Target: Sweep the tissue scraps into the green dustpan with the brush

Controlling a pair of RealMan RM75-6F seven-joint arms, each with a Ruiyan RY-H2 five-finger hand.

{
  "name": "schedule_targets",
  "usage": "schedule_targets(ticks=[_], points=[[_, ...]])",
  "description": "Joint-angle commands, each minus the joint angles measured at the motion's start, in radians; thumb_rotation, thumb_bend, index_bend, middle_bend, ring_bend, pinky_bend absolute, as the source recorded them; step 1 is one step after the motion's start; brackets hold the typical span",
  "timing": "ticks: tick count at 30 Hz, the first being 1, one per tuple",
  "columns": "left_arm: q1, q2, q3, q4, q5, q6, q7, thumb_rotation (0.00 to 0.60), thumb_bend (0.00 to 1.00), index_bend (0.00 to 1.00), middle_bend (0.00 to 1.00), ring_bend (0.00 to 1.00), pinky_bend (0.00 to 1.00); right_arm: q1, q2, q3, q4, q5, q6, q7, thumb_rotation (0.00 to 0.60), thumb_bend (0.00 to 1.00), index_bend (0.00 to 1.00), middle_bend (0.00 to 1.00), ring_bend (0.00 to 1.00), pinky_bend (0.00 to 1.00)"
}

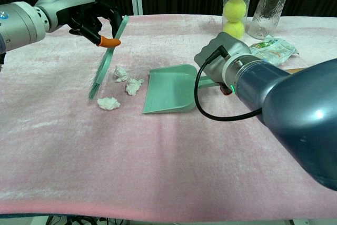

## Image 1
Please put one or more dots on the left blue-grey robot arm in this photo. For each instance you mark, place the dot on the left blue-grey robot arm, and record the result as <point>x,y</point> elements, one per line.
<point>21,24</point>

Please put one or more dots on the white paper wad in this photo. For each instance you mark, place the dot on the white paper wad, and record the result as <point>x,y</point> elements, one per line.
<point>108,103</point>
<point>120,73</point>
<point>133,86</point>

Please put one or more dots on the green hand brush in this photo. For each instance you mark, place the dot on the green hand brush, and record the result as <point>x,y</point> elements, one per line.
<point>104,67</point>

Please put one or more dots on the green plastic dustpan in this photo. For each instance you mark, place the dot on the green plastic dustpan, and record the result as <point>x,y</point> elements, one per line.
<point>168,90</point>

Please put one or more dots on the clear textured glass vase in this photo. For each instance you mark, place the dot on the clear textured glass vase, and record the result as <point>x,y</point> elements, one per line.
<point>271,6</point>

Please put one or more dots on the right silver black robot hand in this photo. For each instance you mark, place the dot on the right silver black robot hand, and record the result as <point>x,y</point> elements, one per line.
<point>223,46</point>

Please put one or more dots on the pink table cloth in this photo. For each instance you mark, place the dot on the pink table cloth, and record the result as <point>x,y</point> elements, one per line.
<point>131,151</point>

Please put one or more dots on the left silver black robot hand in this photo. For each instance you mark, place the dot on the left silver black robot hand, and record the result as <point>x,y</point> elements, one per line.
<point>65,1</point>

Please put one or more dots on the yellow tennis ball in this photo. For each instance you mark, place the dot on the yellow tennis ball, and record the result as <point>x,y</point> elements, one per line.
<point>233,29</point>
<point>235,10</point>

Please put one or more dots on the white green snack packet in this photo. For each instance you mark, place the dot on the white green snack packet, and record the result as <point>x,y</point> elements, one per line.
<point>273,51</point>

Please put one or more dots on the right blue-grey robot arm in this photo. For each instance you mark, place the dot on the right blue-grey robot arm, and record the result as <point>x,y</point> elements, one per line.
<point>289,103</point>

